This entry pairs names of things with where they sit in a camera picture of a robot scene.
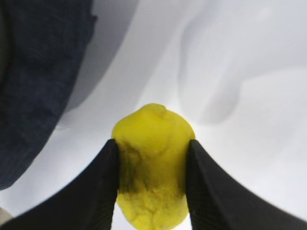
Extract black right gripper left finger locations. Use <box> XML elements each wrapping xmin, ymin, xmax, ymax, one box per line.
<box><xmin>0</xmin><ymin>139</ymin><xmax>119</xmax><ymax>230</ymax></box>

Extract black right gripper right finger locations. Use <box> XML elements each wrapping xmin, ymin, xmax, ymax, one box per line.
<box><xmin>186</xmin><ymin>140</ymin><xmax>307</xmax><ymax>230</ymax></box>

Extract navy blue lunch bag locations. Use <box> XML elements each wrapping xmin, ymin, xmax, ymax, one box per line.
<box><xmin>0</xmin><ymin>0</ymin><xmax>96</xmax><ymax>190</ymax></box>

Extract yellow lemon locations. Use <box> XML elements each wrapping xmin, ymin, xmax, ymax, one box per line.
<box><xmin>112</xmin><ymin>103</ymin><xmax>195</xmax><ymax>230</ymax></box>

